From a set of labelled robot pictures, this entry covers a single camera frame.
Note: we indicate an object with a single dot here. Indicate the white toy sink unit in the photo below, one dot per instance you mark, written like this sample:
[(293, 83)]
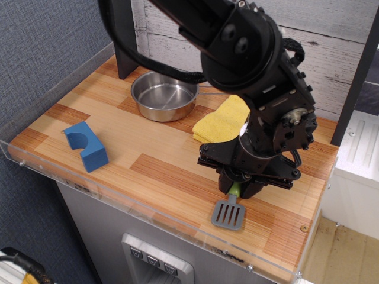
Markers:
[(351, 195)]

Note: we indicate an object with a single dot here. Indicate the black left upright post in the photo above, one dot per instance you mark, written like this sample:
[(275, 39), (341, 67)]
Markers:
[(122, 21)]

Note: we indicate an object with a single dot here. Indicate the clear acrylic table guard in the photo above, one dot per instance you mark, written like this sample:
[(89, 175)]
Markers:
[(153, 169)]

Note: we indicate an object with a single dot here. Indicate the folded yellow cloth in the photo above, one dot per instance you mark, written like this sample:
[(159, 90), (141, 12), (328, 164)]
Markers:
[(224, 123)]

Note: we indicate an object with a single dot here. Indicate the grey toy fridge cabinet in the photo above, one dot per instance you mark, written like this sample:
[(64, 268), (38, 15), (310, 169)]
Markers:
[(101, 227)]

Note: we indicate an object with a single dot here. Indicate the steel pan with wire handle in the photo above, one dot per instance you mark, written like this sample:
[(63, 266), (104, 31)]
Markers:
[(162, 98)]

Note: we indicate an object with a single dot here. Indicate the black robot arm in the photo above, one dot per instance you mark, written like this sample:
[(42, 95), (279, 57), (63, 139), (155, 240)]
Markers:
[(243, 53)]

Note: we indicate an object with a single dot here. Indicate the black upright post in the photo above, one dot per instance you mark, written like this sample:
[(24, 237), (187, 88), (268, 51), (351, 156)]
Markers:
[(357, 83), (122, 21)]

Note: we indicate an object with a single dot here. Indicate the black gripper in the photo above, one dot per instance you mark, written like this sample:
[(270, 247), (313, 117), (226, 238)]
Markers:
[(236, 162)]

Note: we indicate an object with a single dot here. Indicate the blue wooden arch block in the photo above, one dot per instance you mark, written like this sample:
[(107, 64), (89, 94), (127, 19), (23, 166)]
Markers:
[(93, 154)]

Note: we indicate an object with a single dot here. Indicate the yellow object at corner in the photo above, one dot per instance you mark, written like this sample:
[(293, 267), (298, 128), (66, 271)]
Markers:
[(30, 278)]

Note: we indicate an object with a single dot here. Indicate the green handled grey spatula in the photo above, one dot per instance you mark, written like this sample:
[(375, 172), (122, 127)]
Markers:
[(228, 213)]

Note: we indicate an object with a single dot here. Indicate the black right upright post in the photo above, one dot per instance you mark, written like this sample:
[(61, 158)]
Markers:
[(357, 83)]

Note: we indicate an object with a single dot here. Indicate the silver ice dispenser panel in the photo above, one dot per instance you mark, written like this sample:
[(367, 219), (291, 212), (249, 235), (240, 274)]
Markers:
[(150, 264)]

